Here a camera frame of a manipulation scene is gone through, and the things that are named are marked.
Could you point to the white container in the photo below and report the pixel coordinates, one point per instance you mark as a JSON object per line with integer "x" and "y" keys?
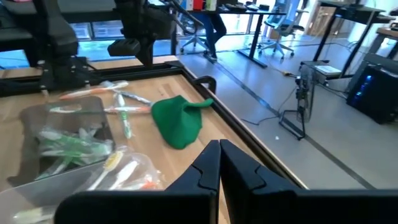
{"x": 211, "y": 4}

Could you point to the grey office chair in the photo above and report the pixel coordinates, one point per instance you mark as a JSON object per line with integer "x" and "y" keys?
{"x": 280, "y": 28}
{"x": 196, "y": 37}

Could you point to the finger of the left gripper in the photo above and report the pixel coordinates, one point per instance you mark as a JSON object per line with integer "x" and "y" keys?
{"x": 146, "y": 53}

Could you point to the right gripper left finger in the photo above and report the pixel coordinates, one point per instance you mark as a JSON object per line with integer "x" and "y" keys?
{"x": 140, "y": 208}

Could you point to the green cloth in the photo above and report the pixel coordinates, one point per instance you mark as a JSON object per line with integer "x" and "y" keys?
{"x": 178, "y": 124}

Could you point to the white floor box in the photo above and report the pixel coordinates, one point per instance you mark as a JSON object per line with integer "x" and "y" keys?
{"x": 326, "y": 70}

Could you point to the clear plastic bin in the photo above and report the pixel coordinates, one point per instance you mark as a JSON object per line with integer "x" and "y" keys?
{"x": 46, "y": 193}

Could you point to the red container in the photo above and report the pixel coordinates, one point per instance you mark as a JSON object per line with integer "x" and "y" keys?
{"x": 198, "y": 4}

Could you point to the brown wooden cabinet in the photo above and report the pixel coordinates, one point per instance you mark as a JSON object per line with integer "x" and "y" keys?
{"x": 320, "y": 18}

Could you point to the black office desk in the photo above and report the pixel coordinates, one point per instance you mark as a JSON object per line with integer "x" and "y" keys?
{"x": 259, "y": 37}
{"x": 357, "y": 12}

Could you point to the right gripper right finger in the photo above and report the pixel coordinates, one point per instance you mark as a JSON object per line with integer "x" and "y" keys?
{"x": 295, "y": 208}

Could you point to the blue wrapped toothbrush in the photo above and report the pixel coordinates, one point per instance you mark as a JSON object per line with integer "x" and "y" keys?
{"x": 133, "y": 97}

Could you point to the person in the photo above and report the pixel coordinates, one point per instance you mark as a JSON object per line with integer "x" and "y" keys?
{"x": 214, "y": 28}

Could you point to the black computer tower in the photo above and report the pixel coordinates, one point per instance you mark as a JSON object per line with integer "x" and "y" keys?
{"x": 373, "y": 93}

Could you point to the black floor fan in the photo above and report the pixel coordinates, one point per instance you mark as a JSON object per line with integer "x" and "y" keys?
{"x": 306, "y": 93}

